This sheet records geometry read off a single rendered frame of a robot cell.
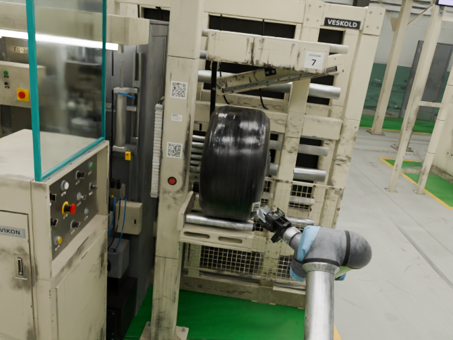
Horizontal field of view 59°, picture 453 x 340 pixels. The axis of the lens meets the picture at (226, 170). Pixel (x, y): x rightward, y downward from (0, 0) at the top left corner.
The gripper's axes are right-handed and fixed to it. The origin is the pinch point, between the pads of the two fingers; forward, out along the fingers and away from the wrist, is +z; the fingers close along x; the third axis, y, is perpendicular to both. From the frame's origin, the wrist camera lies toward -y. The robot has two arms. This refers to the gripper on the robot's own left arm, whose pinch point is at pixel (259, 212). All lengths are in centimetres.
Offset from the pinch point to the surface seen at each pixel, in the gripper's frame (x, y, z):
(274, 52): -45, 52, 41
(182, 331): 41, -98, 32
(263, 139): -12.0, 29.2, 10.0
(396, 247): -182, -180, 33
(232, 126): -3.4, 34.9, 21.0
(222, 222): 12.0, -10.2, 15.1
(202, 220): 19.4, -9.1, 21.0
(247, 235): 4.2, -16.8, 5.8
